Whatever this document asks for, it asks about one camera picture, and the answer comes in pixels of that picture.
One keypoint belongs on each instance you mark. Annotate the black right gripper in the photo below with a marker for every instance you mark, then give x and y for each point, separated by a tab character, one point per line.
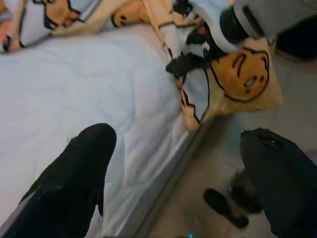
201	37

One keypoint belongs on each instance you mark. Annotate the grey bed base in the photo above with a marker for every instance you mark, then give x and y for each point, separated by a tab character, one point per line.
178	178

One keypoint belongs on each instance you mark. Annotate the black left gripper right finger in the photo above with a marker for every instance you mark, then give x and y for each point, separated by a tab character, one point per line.
284	186

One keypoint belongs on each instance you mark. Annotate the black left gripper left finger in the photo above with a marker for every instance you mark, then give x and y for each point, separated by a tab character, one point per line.
69	178

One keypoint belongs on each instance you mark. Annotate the robot right leg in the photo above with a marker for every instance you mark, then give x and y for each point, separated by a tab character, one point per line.
244	198

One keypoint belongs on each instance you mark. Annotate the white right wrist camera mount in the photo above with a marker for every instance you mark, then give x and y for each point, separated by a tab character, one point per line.
213	27

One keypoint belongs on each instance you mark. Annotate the white quilted mattress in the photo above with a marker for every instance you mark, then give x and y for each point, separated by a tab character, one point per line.
74	86

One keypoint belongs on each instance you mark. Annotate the yellow egg cartoon blanket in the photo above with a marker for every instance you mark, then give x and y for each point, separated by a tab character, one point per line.
247	74

